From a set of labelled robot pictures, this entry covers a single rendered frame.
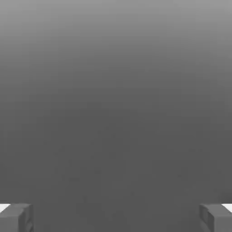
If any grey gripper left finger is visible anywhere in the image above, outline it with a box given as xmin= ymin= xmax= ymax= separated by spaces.
xmin=0 ymin=203 xmax=34 ymax=232

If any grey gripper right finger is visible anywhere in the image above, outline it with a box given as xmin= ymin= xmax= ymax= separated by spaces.
xmin=198 ymin=203 xmax=232 ymax=232

